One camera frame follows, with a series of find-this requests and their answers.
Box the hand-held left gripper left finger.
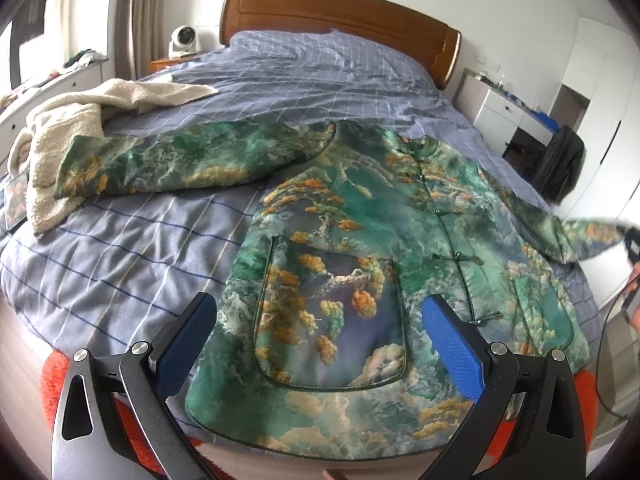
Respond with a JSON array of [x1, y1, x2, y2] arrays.
[[50, 292, 217, 480]]

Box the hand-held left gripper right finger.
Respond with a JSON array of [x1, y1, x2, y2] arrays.
[[422, 294, 587, 480]]

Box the green printed padded jacket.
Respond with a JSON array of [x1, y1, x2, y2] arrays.
[[54, 121, 632, 451]]

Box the bed with blue checked sheet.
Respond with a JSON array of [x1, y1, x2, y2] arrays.
[[0, 29, 601, 361]]

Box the white wardrobe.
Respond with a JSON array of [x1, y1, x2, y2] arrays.
[[545, 16, 640, 241]]

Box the orange-red floor mat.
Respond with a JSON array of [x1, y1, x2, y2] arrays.
[[40, 349, 597, 480]]

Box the white desk with drawer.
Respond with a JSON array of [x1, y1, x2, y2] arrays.
[[456, 67, 561, 158]]

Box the cream fleece blanket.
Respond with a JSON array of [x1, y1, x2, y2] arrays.
[[7, 78, 220, 239]]

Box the brown wooden nightstand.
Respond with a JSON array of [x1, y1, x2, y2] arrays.
[[150, 56, 190, 75]]

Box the white dresser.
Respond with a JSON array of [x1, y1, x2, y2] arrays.
[[0, 54, 110, 176]]

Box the white desk fan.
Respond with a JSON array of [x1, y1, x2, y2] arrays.
[[168, 25, 197, 58]]

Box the beige curtain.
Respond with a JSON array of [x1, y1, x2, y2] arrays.
[[114, 0, 168, 82]]

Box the brown wooden headboard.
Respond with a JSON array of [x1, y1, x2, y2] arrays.
[[219, 0, 462, 92]]

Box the black cable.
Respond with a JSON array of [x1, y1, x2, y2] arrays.
[[597, 278, 640, 420]]

